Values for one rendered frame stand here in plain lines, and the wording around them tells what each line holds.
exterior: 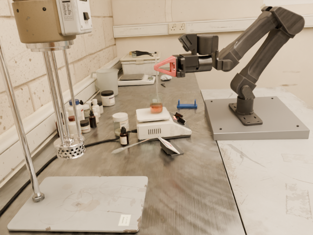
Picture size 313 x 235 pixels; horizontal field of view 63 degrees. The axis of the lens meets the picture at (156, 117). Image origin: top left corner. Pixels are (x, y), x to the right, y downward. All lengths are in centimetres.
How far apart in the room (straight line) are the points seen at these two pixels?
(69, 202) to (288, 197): 53
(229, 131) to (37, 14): 70
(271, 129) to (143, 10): 167
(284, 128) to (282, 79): 159
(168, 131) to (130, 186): 31
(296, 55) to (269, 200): 200
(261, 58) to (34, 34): 75
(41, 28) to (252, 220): 57
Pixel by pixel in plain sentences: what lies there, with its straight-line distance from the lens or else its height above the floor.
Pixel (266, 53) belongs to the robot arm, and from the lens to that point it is 102.
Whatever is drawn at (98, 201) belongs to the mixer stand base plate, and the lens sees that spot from 68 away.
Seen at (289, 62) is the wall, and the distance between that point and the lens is 257.
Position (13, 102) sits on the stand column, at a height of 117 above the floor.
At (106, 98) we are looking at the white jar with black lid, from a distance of 137.
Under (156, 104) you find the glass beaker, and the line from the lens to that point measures 94.
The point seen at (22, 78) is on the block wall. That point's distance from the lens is 104.
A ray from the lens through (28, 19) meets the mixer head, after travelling 53.
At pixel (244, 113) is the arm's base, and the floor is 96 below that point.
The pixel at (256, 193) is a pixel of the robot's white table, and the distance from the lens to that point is 71.
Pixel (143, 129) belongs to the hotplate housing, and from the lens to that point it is 92.
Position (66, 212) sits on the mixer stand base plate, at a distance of 67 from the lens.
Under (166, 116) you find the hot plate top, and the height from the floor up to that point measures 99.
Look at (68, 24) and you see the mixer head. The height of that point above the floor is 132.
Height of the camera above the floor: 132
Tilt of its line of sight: 21 degrees down
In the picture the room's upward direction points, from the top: 3 degrees counter-clockwise
